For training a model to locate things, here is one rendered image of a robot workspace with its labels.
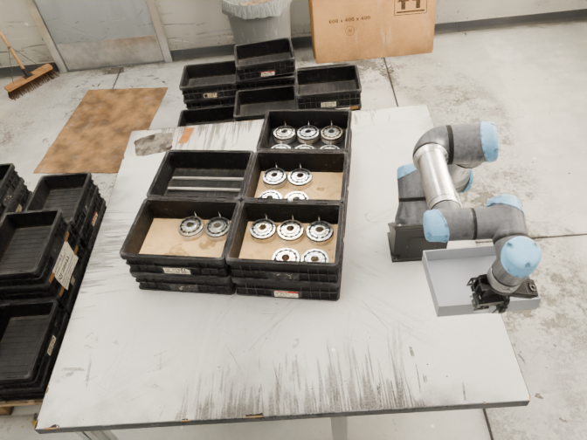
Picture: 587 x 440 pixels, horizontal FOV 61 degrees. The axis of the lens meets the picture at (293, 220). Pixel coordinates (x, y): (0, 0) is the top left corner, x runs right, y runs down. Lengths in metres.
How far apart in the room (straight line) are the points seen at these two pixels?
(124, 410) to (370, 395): 0.81
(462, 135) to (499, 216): 0.38
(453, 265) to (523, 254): 0.46
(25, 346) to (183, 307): 1.00
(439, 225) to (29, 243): 2.16
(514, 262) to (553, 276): 1.88
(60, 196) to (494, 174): 2.68
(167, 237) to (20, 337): 1.04
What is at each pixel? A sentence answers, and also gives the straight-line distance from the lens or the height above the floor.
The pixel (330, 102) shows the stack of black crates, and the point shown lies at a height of 0.52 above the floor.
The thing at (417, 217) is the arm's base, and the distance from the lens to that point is 1.87.
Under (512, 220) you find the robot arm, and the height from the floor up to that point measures 1.43.
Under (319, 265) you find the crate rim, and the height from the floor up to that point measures 0.93.
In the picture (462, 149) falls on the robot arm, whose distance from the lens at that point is 1.49.
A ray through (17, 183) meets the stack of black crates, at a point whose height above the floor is 0.50.
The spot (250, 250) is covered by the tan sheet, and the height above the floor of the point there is 0.83.
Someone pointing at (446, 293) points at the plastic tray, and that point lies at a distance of 1.49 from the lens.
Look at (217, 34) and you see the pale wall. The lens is 4.80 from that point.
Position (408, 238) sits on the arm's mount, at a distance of 1.88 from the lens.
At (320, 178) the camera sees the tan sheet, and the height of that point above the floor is 0.83.
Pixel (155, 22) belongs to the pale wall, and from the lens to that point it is 4.79.
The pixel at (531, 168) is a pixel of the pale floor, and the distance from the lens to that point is 3.58.
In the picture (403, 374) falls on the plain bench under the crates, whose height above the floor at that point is 0.70.
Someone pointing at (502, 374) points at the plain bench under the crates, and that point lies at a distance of 1.80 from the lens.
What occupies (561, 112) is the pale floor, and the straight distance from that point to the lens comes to 4.13.
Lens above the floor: 2.27
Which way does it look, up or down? 47 degrees down
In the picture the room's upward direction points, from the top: 8 degrees counter-clockwise
